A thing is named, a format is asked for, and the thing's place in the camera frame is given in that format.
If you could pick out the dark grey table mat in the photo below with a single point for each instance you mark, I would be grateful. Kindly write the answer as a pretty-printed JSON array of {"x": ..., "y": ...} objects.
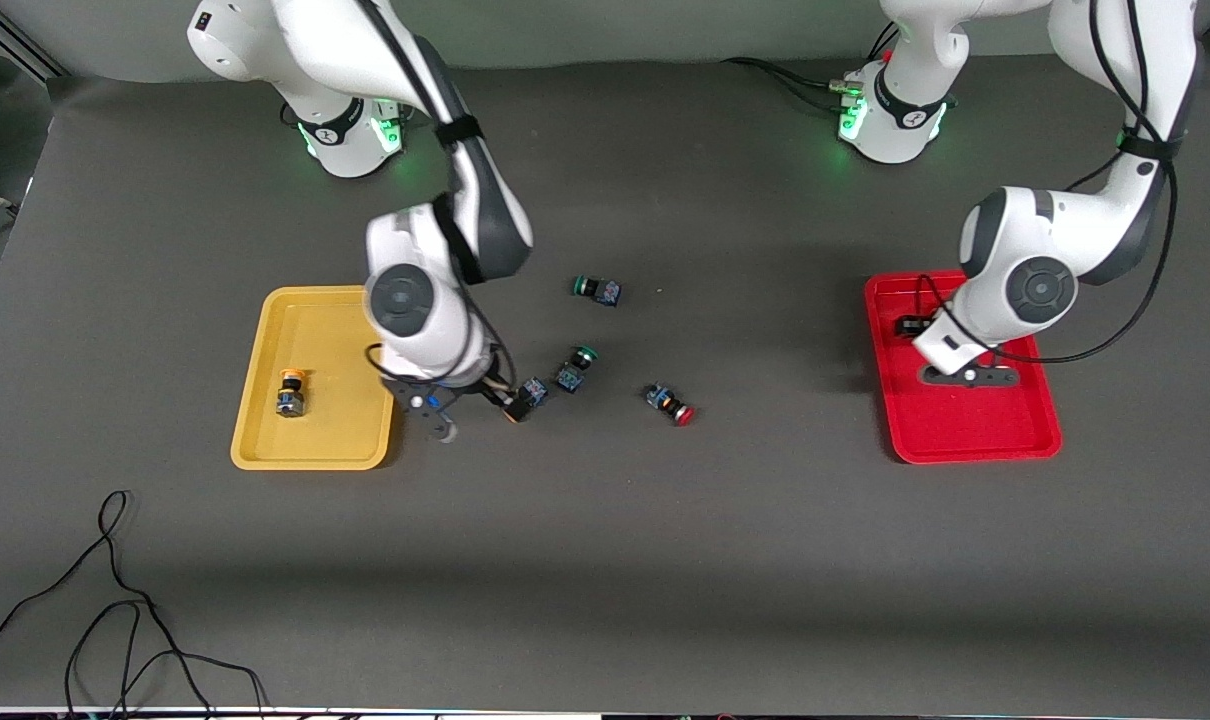
[{"x": 605, "y": 550}]

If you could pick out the yellow push button switch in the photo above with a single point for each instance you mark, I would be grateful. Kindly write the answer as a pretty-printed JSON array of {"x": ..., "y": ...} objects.
[
  {"x": 291, "y": 400},
  {"x": 532, "y": 394}
]

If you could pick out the red push button switch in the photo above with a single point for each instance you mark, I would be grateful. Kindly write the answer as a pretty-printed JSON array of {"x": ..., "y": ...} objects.
[{"x": 665, "y": 401}]

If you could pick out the green push button switch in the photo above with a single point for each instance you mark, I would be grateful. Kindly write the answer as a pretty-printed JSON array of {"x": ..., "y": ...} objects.
[
  {"x": 573, "y": 375},
  {"x": 600, "y": 291}
]

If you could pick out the red plastic tray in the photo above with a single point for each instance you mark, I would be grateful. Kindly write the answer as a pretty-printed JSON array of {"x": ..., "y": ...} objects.
[{"x": 965, "y": 430}]

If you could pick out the yellow plastic tray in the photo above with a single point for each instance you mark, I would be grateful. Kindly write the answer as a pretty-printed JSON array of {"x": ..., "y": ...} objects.
[{"x": 315, "y": 330}]

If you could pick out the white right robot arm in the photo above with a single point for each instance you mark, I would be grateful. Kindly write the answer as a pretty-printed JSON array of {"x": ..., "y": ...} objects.
[{"x": 405, "y": 300}]

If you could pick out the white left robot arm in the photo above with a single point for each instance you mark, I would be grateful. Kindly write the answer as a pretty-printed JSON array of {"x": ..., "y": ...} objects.
[{"x": 1040, "y": 290}]

